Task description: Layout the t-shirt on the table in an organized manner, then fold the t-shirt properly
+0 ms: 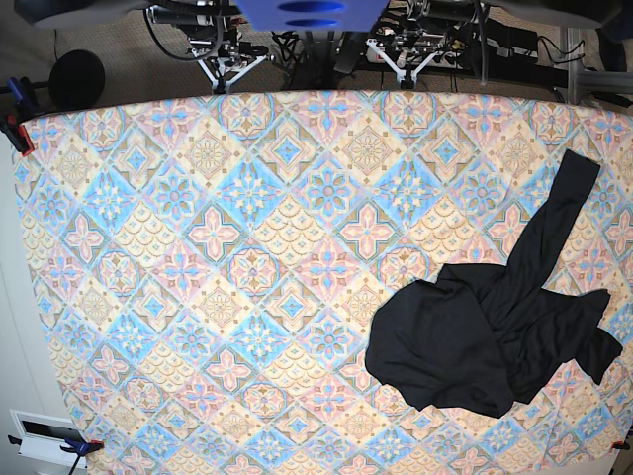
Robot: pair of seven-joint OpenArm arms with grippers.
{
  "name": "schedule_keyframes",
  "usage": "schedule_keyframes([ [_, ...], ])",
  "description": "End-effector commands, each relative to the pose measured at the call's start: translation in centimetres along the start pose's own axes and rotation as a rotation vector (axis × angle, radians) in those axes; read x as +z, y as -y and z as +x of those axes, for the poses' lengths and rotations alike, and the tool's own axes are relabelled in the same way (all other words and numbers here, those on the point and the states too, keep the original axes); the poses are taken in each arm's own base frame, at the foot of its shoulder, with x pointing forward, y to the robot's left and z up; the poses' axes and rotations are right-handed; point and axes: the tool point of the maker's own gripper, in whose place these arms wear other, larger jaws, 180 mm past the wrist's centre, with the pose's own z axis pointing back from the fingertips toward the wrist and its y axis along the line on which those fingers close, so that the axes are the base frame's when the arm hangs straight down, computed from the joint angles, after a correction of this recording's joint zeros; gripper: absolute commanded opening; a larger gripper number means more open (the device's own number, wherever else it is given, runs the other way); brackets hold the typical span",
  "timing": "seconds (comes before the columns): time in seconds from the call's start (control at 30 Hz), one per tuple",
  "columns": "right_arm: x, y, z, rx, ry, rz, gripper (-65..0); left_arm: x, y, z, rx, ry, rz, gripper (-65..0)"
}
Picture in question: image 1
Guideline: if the black round stool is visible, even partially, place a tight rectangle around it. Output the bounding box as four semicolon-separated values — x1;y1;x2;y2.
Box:
48;49;106;111

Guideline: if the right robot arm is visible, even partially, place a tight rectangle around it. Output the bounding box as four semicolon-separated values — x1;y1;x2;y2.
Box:
14;0;269;94

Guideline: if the blue clamp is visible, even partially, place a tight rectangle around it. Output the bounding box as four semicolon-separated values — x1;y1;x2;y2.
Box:
7;435;104;474
1;76;48;108

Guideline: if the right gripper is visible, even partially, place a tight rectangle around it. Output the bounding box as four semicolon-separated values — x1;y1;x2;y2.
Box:
197;40;269;94

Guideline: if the white power strip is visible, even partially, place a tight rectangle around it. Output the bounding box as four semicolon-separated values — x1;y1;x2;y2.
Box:
377;45;453;69

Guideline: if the orange clamp bottom right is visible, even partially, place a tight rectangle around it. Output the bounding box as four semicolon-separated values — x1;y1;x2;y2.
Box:
611;440;631;451

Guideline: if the blue clamp bottom left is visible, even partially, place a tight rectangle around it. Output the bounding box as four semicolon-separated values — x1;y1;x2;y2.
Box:
7;435;104;474

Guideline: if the white floor outlet box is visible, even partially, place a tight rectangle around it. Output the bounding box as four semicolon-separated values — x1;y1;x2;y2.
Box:
9;409;82;474

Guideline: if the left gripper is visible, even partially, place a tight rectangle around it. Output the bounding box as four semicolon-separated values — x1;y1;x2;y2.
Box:
366;30;445;89

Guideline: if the black t-shirt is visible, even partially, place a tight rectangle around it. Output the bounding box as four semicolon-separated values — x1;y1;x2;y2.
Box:
365;151;622;418

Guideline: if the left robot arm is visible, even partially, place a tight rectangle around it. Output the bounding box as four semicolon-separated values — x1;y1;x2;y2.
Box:
355;1;624;89

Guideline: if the blue clamp top left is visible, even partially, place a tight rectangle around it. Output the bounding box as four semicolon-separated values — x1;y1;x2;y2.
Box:
1;76;48;108

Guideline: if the aluminium frame post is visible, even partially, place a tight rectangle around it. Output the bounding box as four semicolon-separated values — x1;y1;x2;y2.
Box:
560;27;632;108

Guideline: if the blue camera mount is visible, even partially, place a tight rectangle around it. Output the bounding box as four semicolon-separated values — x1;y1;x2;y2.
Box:
234;0;388;33

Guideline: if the patterned tablecloth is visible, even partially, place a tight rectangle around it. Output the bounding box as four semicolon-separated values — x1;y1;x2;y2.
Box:
13;92;632;474

